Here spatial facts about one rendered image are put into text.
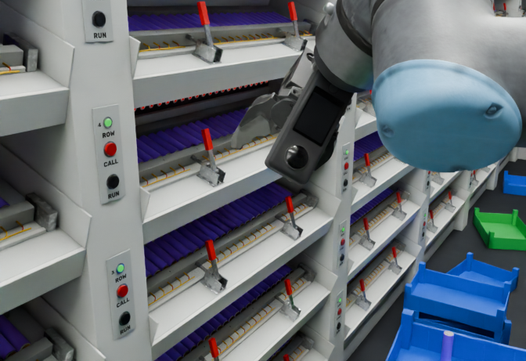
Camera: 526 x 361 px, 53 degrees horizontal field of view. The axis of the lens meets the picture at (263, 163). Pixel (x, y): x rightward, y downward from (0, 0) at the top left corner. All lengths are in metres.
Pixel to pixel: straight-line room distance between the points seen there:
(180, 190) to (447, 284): 1.35
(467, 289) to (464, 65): 1.69
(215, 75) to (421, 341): 0.64
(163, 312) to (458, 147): 0.64
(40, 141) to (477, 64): 0.53
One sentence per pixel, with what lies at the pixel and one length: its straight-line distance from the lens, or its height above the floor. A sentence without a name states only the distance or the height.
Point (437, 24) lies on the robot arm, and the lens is 0.38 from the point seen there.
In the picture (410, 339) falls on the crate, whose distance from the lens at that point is 1.12.
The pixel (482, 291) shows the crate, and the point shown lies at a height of 0.10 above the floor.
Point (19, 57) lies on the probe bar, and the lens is 0.67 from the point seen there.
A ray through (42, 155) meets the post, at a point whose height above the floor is 0.86.
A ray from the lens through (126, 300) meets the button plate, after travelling 0.78.
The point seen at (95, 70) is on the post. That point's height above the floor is 0.97.
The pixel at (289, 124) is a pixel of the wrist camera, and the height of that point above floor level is 0.93.
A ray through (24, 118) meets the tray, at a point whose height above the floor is 0.92.
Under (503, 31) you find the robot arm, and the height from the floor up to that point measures 1.03.
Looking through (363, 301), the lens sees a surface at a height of 0.18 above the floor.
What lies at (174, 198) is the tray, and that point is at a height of 0.76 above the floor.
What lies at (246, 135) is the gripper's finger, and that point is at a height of 0.89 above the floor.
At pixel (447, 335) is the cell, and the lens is 1.06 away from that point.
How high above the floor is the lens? 1.04
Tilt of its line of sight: 17 degrees down
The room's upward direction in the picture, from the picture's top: straight up
